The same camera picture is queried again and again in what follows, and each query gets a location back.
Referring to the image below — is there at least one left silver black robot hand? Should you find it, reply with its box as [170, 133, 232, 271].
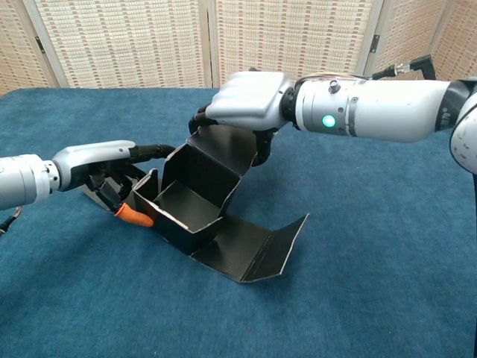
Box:
[51, 139, 176, 228]

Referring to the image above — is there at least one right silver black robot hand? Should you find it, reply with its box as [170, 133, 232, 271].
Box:
[188, 67, 299, 169]

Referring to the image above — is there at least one black cardboard box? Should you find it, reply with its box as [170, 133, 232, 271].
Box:
[80, 125, 310, 285]

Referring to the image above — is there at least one woven folding screen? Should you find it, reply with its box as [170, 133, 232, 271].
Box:
[0, 0, 477, 96]

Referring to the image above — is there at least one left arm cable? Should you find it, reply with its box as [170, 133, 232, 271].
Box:
[0, 207, 23, 239]

